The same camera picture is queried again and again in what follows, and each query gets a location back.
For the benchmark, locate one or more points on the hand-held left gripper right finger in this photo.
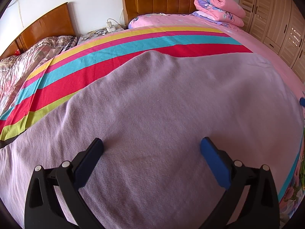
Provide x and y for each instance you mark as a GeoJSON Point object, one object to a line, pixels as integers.
{"type": "Point", "coordinates": [215, 164]}

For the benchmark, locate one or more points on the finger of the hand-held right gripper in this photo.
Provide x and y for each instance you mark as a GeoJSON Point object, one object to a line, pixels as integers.
{"type": "Point", "coordinates": [302, 101]}

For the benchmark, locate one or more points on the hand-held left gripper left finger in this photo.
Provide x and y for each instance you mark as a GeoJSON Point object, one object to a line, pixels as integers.
{"type": "Point", "coordinates": [89, 162]}

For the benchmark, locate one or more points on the lilac pants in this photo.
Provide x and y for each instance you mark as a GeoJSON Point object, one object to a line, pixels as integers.
{"type": "Point", "coordinates": [154, 100]}

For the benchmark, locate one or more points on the pink bed sheet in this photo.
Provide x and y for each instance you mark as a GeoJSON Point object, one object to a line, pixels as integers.
{"type": "Point", "coordinates": [262, 50]}

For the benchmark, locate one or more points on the light wooden wardrobe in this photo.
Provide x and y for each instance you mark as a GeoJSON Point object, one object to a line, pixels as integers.
{"type": "Point", "coordinates": [274, 16]}

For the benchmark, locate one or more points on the rainbow striped blanket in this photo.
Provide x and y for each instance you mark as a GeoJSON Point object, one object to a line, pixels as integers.
{"type": "Point", "coordinates": [119, 50]}

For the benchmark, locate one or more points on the plaid pillow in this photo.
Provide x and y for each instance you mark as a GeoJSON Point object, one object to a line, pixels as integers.
{"type": "Point", "coordinates": [70, 43]}

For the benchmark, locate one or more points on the rolled pink floral quilt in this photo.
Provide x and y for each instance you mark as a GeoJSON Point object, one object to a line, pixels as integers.
{"type": "Point", "coordinates": [221, 2]}

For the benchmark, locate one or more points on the black eyeglasses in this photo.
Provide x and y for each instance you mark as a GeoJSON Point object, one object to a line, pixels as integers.
{"type": "Point", "coordinates": [99, 32]}

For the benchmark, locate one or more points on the cloth-covered nightstand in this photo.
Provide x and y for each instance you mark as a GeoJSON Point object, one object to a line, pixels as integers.
{"type": "Point", "coordinates": [114, 29]}

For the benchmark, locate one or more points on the plain wooden headboard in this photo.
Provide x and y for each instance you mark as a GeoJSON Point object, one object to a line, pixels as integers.
{"type": "Point", "coordinates": [45, 26]}

